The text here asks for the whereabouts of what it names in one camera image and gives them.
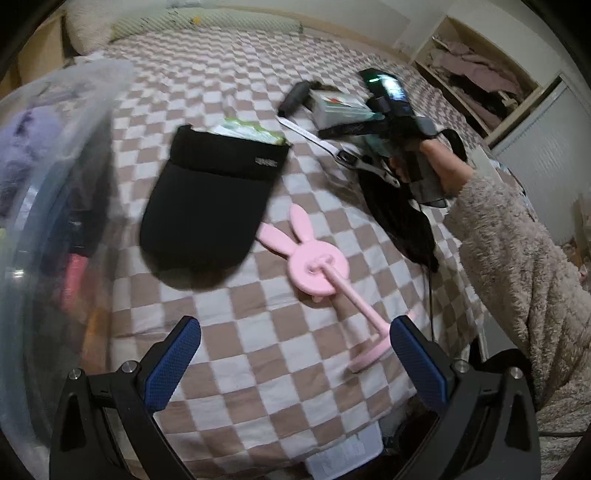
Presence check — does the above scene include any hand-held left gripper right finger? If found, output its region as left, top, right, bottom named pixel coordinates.
left=390, top=315, right=541, bottom=480

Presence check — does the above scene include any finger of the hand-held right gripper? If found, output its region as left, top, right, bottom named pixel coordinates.
left=318, top=119, right=391, bottom=139
left=353, top=136, right=398, bottom=162

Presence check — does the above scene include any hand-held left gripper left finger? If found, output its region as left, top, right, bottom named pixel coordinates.
left=50, top=316, right=201, bottom=480

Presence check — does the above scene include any clear lidded box red label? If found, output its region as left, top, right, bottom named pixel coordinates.
left=308, top=89, right=372, bottom=131

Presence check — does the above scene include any green patterned wipes pack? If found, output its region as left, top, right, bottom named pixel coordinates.
left=213, top=117, right=289, bottom=147

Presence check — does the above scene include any pink bunny stand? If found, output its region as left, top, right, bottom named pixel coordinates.
left=255, top=204, right=419, bottom=374

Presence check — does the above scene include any black fabric pouch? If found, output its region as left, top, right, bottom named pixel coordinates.
left=140, top=124, right=293, bottom=291

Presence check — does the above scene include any clear plastic storage bin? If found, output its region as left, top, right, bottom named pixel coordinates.
left=0, top=60, right=139, bottom=462

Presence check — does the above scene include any person's right forearm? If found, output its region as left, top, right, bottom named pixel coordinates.
left=443, top=173, right=591, bottom=480

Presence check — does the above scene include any person's right hand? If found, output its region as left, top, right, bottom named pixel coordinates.
left=418, top=137, right=474, bottom=197

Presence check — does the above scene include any black cylindrical roller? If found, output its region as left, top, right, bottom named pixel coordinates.
left=278, top=80, right=319, bottom=117

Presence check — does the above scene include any dark clothes pile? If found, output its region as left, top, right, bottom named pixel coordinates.
left=450, top=74, right=509, bottom=130

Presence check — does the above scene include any pink clothes pile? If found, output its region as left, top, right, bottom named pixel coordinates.
left=429, top=39, right=527, bottom=93

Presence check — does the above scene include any checkered bed sheet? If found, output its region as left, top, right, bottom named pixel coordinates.
left=0, top=23, right=490, bottom=462

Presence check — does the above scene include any wooden wardrobe shelf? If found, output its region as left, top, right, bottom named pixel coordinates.
left=411, top=16, right=566, bottom=148

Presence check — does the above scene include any grey sliding wardrobe door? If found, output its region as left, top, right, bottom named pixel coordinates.
left=489, top=78, right=591, bottom=245

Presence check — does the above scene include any long green bolster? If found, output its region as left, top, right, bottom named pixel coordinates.
left=108, top=7, right=305, bottom=42

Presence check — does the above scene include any purple plush toy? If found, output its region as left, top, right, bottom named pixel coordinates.
left=0, top=108, right=61, bottom=217

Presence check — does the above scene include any fluffy white pillow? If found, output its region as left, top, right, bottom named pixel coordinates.
left=65, top=7, right=121, bottom=54

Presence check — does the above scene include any wooden side shelf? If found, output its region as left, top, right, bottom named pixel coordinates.
left=9, top=9, right=70, bottom=88

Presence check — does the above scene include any white strap metal clasp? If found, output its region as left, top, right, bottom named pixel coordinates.
left=276, top=115, right=400, bottom=188

